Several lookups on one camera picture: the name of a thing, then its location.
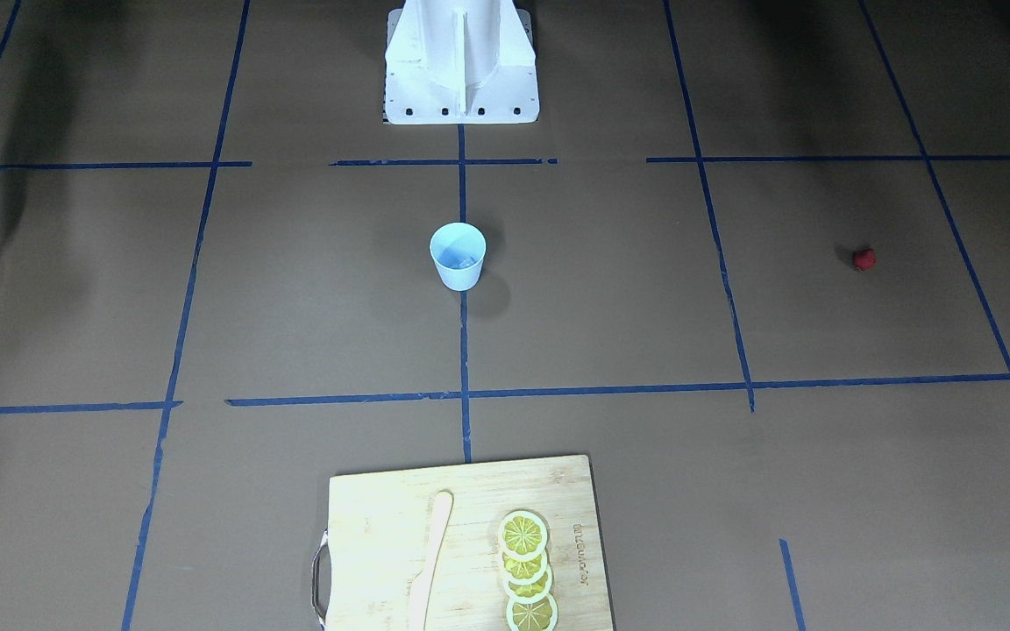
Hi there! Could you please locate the red strawberry on table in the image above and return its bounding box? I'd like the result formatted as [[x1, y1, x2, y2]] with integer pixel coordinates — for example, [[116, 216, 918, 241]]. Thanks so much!
[[850, 248, 878, 272]]

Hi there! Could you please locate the wooden cutting board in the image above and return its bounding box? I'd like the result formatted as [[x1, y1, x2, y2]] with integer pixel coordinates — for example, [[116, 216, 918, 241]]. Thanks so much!
[[312, 455, 615, 630]]

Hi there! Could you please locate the lemon slice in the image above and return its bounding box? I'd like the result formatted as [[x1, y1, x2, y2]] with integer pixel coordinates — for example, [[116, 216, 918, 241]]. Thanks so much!
[[497, 510, 549, 562], [502, 568, 554, 604], [501, 551, 548, 585], [505, 593, 558, 631]]

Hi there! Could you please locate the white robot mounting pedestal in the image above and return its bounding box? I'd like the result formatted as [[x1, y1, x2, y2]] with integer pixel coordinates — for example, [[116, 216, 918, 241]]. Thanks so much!
[[382, 1, 540, 125]]

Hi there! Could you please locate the light blue cup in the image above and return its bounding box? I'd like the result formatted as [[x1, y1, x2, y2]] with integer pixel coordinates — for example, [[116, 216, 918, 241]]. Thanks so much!
[[429, 221, 487, 292]]

